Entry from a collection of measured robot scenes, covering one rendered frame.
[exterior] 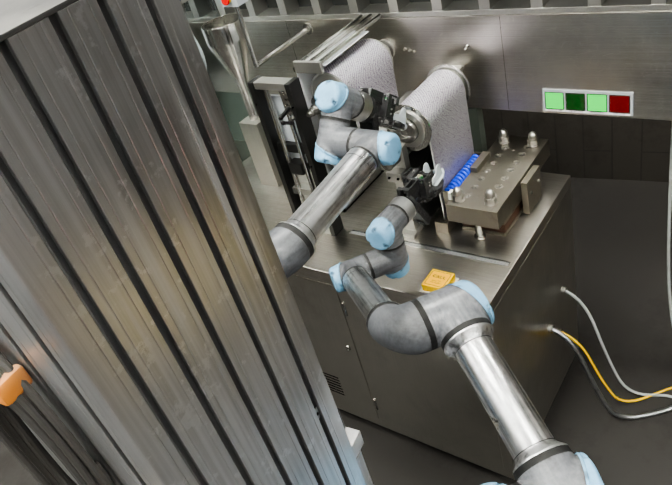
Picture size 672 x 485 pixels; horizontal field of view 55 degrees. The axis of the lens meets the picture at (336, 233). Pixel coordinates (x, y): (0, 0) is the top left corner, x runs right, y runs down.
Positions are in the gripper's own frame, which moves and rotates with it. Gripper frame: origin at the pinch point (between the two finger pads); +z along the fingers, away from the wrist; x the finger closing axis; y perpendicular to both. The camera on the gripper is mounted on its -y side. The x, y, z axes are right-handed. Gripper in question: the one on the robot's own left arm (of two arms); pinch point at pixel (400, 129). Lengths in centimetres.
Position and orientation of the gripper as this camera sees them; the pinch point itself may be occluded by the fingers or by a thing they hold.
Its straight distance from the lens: 183.8
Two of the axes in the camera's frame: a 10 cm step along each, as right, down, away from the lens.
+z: 5.8, 0.4, 8.1
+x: -7.9, -1.7, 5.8
